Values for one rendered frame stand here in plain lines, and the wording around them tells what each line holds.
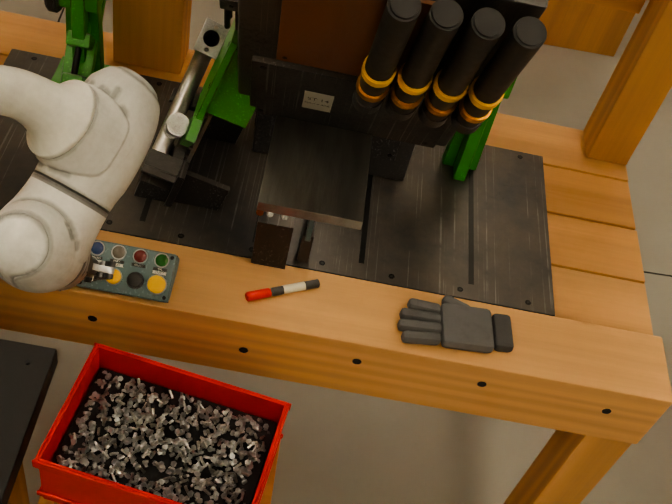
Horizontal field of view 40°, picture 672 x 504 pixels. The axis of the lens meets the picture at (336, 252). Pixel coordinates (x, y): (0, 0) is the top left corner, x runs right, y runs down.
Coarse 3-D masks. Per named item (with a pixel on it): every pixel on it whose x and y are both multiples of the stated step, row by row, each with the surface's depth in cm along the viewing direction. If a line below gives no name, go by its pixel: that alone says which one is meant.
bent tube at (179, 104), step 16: (208, 32) 150; (224, 32) 147; (208, 48) 147; (192, 64) 159; (208, 64) 159; (192, 80) 160; (176, 96) 160; (192, 96) 161; (176, 112) 159; (160, 144) 159
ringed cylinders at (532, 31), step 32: (416, 0) 101; (448, 0) 101; (384, 32) 105; (448, 32) 101; (480, 32) 101; (512, 32) 102; (544, 32) 102; (384, 64) 112; (416, 64) 111; (448, 64) 112; (480, 64) 109; (512, 64) 106; (352, 96) 129; (384, 96) 124; (416, 96) 121; (448, 96) 118; (480, 96) 117
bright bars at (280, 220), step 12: (264, 216) 151; (276, 216) 151; (288, 216) 151; (264, 228) 151; (276, 228) 150; (288, 228) 150; (264, 240) 153; (276, 240) 153; (288, 240) 152; (252, 252) 156; (264, 252) 155; (276, 252) 155; (264, 264) 158; (276, 264) 157
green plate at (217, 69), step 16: (224, 48) 143; (224, 64) 139; (208, 80) 150; (224, 80) 143; (208, 96) 144; (224, 96) 146; (240, 96) 145; (208, 112) 148; (224, 112) 148; (240, 112) 148
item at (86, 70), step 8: (104, 0) 168; (104, 8) 169; (88, 24) 165; (88, 32) 166; (72, 40) 165; (80, 40) 165; (88, 40) 165; (96, 40) 168; (80, 48) 166; (88, 48) 166; (96, 48) 169; (64, 56) 168; (80, 56) 167; (88, 56) 168; (64, 64) 168; (72, 64) 166; (80, 64) 168; (88, 64) 168; (64, 72) 166; (72, 72) 166; (80, 72) 169; (88, 72) 169; (64, 80) 166; (80, 80) 166
